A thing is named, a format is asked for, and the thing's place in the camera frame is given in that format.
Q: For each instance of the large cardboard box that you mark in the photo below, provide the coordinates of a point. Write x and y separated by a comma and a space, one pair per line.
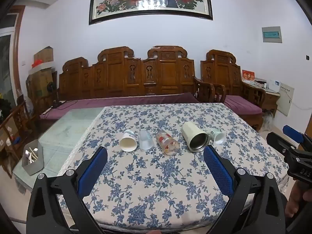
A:
40, 82

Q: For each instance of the white paper cup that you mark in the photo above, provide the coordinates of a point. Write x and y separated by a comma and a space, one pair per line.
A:
128, 142

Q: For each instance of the small cardboard box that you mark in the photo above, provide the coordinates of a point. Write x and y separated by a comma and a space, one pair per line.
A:
44, 54

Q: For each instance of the grey utensil container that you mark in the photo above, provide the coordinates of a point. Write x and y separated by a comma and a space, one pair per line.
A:
33, 159

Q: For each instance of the carved wooden armchair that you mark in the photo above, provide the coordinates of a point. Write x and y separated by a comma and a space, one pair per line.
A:
221, 75

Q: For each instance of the person's right hand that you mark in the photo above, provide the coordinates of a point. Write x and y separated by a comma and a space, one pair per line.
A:
296, 199

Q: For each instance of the small green white cup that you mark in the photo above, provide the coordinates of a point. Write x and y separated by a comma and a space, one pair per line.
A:
218, 136

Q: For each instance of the clear plastic cup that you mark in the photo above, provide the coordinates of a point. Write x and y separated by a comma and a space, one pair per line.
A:
145, 141

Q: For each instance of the wall electrical panel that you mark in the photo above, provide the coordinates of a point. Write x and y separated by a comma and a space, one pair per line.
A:
271, 34

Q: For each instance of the carved wooden sofa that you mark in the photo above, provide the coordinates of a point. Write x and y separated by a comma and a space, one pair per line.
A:
126, 78

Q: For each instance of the wooden side table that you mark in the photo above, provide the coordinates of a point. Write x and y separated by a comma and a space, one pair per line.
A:
268, 100

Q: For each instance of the short purple seat cushion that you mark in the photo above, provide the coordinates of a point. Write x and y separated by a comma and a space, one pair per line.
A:
241, 103

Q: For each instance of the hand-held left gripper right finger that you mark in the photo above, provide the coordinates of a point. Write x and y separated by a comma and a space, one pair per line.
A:
218, 173

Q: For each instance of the wooden door frame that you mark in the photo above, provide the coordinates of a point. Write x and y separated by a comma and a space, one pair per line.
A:
14, 53

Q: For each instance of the cream steel tumbler cup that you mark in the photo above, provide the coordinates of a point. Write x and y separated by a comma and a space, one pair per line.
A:
195, 136

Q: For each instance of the white blue box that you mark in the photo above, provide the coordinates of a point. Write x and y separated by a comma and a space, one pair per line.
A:
274, 85

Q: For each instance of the long purple seat cushion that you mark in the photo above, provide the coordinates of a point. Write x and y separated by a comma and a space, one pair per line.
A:
121, 100

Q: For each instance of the red flowered glass cup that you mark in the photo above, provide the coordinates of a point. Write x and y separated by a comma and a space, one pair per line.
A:
167, 142

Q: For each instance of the blue floral tablecloth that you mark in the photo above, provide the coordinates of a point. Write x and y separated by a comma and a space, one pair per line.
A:
156, 180

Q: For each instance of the red gift box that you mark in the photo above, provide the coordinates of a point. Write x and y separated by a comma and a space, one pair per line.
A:
248, 76

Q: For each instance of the white wall cabinet panel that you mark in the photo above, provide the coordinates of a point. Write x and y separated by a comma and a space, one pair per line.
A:
286, 100

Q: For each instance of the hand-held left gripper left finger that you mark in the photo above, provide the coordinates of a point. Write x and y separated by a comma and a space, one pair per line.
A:
93, 168

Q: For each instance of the wooden side chair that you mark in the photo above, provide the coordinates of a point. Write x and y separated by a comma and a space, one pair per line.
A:
14, 131

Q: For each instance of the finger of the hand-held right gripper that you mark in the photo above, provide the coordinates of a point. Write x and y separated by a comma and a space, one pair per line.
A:
277, 143
292, 132

